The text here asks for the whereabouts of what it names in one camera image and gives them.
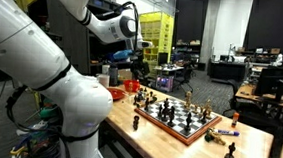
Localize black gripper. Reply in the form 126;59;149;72
129;53;153;88

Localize black chess bishop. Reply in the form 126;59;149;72
142;96;151;113

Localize red bowl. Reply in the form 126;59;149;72
123;79;141;94

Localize computer case purple lights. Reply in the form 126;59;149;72
155;74;176;93

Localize dark bottle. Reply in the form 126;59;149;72
107;64;120;87

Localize white container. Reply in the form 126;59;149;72
101;64;111;76

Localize white cup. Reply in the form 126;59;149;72
96;73;111;90

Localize yellow bin rack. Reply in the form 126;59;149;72
135;10;175;81

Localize black shelving unit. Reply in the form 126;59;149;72
23;0;140;81

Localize black cabinet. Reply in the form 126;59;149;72
207;58;247;84

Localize green object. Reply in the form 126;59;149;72
37;96;61;122

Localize black office chair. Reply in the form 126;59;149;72
222;78;250;119

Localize white purple marker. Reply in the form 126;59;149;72
216;128;241;137

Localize orange glue stick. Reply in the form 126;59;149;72
230;110;240;129

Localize wooden desk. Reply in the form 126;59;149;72
234;83;283;110

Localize black monitor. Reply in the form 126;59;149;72
254;65;283;99

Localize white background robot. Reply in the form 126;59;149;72
272;52;283;68

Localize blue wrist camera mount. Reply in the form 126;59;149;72
112;48;135;63

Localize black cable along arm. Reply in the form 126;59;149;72
112;0;142;52

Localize chessboard with orange frame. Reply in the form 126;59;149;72
131;94;224;149

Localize coloured cable pile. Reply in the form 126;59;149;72
9;126;64;158

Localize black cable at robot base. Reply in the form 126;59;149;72
2;84;69;143

